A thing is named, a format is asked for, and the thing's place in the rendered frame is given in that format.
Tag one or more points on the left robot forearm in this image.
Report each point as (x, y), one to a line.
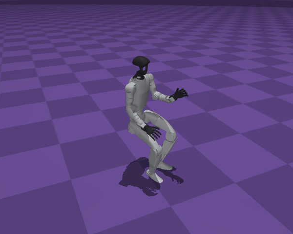
(165, 98)

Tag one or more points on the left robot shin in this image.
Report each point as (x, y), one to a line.
(166, 148)

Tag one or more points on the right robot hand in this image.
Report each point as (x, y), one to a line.
(150, 130)

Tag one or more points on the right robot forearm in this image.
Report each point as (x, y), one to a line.
(135, 117)

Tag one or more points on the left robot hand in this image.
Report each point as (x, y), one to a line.
(179, 94)

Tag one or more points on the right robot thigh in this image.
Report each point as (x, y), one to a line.
(133, 128)

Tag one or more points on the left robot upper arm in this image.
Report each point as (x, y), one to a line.
(154, 93)

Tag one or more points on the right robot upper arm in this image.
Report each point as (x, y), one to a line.
(130, 89)

